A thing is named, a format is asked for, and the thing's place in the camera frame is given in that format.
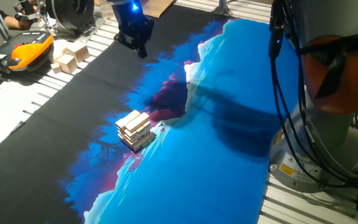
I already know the wooden Jenga block tower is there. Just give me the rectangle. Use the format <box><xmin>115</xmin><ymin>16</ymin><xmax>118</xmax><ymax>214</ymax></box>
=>
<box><xmin>115</xmin><ymin>109</ymin><xmax>157</xmax><ymax>153</ymax></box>

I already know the black round spool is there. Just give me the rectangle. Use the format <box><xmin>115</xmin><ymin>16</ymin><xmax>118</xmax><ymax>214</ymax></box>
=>
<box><xmin>45</xmin><ymin>0</ymin><xmax>96</xmax><ymax>32</ymax></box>

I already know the black handheld controller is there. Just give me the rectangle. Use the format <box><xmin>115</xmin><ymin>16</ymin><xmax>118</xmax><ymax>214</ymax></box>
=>
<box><xmin>13</xmin><ymin>0</ymin><xmax>48</xmax><ymax>22</ymax></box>

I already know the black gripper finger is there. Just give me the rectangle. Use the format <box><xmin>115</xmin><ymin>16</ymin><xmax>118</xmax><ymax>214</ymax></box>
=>
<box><xmin>113</xmin><ymin>30</ymin><xmax>149</xmax><ymax>59</ymax></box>
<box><xmin>140</xmin><ymin>18</ymin><xmax>155</xmax><ymax>48</ymax></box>

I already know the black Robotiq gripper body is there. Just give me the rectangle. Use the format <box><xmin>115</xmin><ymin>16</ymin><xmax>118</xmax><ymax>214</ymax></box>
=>
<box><xmin>110</xmin><ymin>1</ymin><xmax>146</xmax><ymax>35</ymax></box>

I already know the flat brown cardboard sheet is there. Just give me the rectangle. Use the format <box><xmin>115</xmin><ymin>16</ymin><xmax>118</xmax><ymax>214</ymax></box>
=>
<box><xmin>141</xmin><ymin>0</ymin><xmax>176</xmax><ymax>19</ymax></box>

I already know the blue black printed cloth mat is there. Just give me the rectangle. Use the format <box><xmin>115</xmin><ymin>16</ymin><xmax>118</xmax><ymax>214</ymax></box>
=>
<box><xmin>0</xmin><ymin>4</ymin><xmax>301</xmax><ymax>224</ymax></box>

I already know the orange black teach pendant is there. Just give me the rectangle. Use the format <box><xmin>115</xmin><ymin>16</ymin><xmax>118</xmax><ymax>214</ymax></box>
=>
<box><xmin>0</xmin><ymin>30</ymin><xmax>55</xmax><ymax>74</ymax></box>

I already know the black strap on arm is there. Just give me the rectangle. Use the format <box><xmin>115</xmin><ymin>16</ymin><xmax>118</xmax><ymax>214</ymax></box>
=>
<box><xmin>296</xmin><ymin>29</ymin><xmax>358</xmax><ymax>100</ymax></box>

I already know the person's bare hand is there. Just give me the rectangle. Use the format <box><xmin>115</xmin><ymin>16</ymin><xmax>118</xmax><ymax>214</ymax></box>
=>
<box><xmin>17</xmin><ymin>2</ymin><xmax>40</xmax><ymax>30</ymax></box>

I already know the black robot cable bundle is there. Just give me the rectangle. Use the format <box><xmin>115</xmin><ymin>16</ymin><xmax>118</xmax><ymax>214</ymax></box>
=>
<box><xmin>268</xmin><ymin>0</ymin><xmax>358</xmax><ymax>189</ymax></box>

